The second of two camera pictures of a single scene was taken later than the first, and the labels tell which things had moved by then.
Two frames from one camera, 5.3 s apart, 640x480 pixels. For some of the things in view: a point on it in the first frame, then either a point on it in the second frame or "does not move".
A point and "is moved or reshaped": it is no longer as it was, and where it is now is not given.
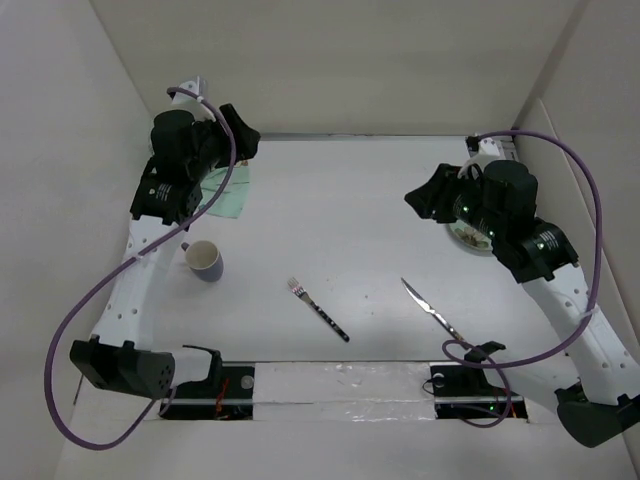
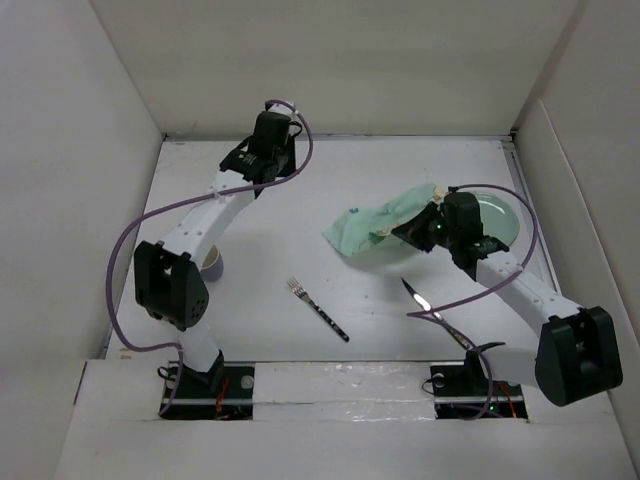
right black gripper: x=430 y=196 -> x=413 y=229
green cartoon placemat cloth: x=232 y=198 is moved or reshaped
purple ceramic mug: x=204 y=259 does not move
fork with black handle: x=301 y=293 does not move
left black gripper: x=245 y=138 -> x=291 y=167
